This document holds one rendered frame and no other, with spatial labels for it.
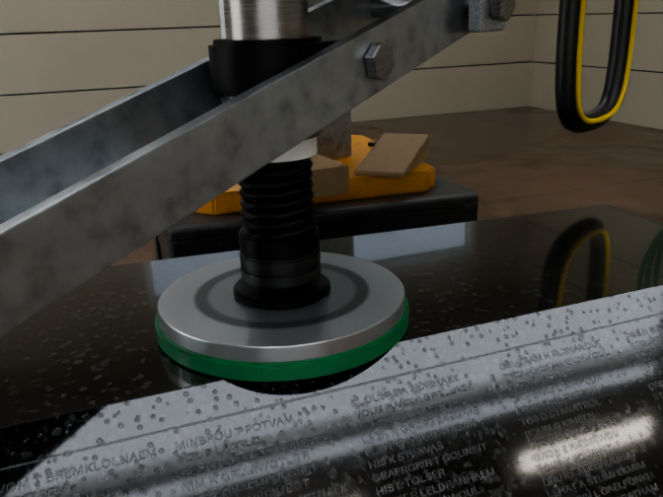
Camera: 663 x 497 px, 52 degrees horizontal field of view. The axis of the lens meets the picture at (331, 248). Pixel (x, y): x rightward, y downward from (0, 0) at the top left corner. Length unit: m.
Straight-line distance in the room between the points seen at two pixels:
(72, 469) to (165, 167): 0.22
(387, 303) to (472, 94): 7.34
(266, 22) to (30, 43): 6.13
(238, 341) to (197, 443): 0.08
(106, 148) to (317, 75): 0.16
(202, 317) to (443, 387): 0.20
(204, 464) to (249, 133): 0.23
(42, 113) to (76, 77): 0.44
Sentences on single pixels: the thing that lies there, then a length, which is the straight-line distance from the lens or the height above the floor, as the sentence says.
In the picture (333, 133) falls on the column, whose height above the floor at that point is 0.84.
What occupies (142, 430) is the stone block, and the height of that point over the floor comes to 0.81.
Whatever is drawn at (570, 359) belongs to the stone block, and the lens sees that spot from 0.64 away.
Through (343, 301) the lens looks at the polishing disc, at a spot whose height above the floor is 0.85.
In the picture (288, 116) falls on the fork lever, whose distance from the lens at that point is 0.49.
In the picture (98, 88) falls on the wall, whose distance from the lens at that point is 6.65.
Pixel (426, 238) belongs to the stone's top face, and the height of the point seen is 0.82.
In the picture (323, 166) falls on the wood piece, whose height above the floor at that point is 0.83.
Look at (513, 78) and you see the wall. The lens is 8.16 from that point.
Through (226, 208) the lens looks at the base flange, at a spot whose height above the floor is 0.75.
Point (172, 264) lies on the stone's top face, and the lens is 0.77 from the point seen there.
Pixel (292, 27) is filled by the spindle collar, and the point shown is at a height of 1.07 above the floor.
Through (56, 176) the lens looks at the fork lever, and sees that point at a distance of 0.51.
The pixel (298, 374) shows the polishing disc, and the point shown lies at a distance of 0.51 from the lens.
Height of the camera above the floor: 1.08
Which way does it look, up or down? 19 degrees down
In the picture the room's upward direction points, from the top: 2 degrees counter-clockwise
